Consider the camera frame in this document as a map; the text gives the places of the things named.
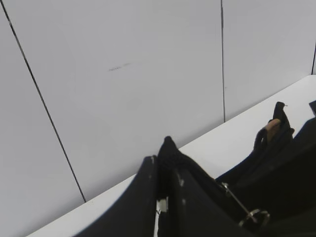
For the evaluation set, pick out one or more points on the black tote bag tan handles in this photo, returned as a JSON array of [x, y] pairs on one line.
[[271, 193]]

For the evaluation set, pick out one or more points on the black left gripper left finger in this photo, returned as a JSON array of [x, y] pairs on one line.
[[133, 213]]

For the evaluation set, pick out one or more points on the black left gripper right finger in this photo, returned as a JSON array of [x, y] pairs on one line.
[[194, 214]]

